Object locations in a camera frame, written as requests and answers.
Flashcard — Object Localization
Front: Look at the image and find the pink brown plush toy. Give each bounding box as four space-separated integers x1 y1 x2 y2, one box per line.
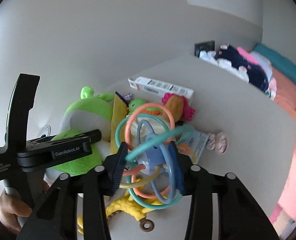
162 93 195 122

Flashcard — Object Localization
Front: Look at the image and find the green orange turtle toy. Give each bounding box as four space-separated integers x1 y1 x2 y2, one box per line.
128 98 163 116

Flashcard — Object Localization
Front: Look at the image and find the white cardboard box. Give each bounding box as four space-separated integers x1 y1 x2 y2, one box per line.
128 76 194 104

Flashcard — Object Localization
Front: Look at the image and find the green white plush toy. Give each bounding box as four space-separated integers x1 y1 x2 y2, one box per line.
45 86 115 183

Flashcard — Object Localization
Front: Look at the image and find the white crumpled clothing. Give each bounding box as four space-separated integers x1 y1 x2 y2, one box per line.
199 50 249 83

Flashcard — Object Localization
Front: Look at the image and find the left hand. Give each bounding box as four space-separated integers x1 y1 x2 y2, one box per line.
0 190 32 235

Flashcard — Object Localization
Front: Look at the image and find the light blue folded cloth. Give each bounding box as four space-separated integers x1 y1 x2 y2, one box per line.
250 51 273 81

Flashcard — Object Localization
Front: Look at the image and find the white printed leaflet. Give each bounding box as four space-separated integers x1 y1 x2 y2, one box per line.
178 131 209 164

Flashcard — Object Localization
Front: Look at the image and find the black frame on wall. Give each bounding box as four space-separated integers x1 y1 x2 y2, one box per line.
194 40 215 56

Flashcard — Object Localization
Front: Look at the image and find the checked fabric bow scrunchie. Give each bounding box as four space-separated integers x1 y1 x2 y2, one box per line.
205 132 228 155

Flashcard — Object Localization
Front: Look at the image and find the teal pillow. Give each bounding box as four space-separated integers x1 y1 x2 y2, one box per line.
253 43 296 85

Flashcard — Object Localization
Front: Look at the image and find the navy patterned clothing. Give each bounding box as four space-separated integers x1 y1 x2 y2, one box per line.
217 44 269 92

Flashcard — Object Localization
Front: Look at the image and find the colourful ring rattle toy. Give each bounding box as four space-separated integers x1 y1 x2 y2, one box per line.
115 103 194 210

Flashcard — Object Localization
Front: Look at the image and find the pink folded clothing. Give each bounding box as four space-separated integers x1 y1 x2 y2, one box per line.
236 47 259 65

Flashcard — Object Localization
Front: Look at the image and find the yellow giraffe teether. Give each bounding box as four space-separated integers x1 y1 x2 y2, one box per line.
77 179 164 234

